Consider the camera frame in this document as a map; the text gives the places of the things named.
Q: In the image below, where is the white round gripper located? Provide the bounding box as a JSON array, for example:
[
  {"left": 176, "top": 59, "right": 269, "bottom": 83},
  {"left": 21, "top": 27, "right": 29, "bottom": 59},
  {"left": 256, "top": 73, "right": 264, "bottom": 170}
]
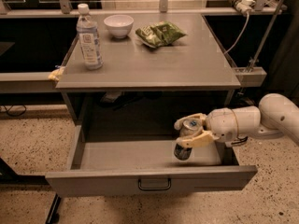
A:
[{"left": 174, "top": 108, "right": 238, "bottom": 148}]

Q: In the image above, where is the silver blue redbull can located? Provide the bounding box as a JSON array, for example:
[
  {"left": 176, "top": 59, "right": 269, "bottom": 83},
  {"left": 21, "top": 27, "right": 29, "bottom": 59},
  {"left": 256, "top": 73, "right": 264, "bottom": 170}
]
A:
[{"left": 174, "top": 119, "right": 203, "bottom": 161}]

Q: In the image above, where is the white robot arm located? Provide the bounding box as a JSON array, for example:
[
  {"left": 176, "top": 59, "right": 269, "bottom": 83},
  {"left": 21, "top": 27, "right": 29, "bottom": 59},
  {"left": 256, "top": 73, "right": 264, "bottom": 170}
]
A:
[{"left": 174, "top": 93, "right": 299, "bottom": 148}]

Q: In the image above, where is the grey open top drawer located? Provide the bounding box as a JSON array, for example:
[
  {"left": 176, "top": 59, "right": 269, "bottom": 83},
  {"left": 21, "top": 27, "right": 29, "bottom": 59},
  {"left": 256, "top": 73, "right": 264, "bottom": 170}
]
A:
[{"left": 46, "top": 125, "right": 257, "bottom": 197}]

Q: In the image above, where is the green chip bag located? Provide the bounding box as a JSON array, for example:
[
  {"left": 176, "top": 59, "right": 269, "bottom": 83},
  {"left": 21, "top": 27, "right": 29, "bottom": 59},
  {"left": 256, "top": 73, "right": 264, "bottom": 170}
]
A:
[{"left": 135, "top": 21, "right": 186, "bottom": 49}]

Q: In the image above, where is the white ceramic bowl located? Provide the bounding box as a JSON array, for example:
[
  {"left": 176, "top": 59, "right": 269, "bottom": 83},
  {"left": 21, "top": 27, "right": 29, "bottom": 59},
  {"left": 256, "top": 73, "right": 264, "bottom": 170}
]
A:
[{"left": 104, "top": 15, "right": 134, "bottom": 38}]

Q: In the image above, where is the white power plug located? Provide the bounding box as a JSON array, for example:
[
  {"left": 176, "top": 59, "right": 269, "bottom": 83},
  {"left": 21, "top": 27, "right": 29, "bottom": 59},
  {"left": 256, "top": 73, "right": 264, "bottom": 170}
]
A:
[{"left": 235, "top": 0, "right": 254, "bottom": 14}]

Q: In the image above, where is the clear plastic water bottle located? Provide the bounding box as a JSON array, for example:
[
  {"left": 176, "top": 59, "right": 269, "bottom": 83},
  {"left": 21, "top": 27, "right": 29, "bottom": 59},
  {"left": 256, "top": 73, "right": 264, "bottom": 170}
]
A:
[{"left": 77, "top": 3, "right": 103, "bottom": 70}]

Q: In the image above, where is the yellow tape piece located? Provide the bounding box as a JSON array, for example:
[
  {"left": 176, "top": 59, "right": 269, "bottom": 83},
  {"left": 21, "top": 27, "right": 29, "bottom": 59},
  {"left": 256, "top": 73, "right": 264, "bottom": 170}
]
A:
[{"left": 48, "top": 66, "right": 64, "bottom": 82}]

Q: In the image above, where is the black drawer handle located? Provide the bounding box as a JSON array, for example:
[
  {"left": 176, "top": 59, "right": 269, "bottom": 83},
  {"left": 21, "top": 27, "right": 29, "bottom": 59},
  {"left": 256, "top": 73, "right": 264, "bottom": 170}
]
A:
[{"left": 137, "top": 178, "right": 172, "bottom": 191}]

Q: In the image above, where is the grey metal cabinet frame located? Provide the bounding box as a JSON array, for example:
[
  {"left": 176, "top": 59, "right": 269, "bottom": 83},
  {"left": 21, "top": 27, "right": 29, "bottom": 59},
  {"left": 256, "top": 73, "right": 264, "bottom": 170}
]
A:
[{"left": 57, "top": 11, "right": 240, "bottom": 123}]

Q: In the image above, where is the white power cable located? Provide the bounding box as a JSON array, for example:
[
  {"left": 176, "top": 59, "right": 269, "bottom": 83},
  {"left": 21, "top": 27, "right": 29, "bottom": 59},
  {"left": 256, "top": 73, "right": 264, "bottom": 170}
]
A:
[{"left": 223, "top": 11, "right": 251, "bottom": 55}]

